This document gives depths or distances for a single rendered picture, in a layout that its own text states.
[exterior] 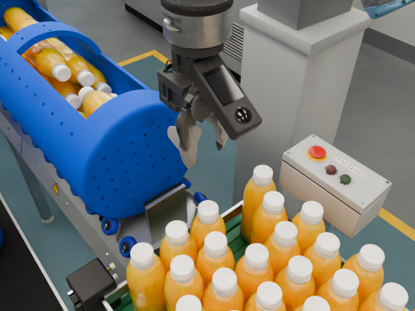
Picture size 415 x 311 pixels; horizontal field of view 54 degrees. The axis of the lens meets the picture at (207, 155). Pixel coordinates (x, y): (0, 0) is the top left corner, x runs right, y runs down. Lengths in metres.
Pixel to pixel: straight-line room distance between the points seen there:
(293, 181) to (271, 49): 0.64
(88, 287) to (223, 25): 0.53
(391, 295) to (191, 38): 0.48
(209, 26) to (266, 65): 0.99
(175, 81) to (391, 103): 2.66
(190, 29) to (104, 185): 0.42
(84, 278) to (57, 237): 1.39
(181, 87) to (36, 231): 1.78
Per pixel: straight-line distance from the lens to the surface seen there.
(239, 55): 2.95
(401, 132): 2.91
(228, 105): 0.53
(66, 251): 2.14
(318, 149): 0.89
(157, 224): 0.89
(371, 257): 0.75
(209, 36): 0.51
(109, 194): 0.85
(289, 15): 1.38
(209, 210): 0.75
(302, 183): 0.89
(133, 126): 0.79
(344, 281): 0.71
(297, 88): 1.41
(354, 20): 1.49
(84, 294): 0.81
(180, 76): 0.59
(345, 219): 0.87
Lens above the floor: 1.69
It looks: 43 degrees down
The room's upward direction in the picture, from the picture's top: straight up
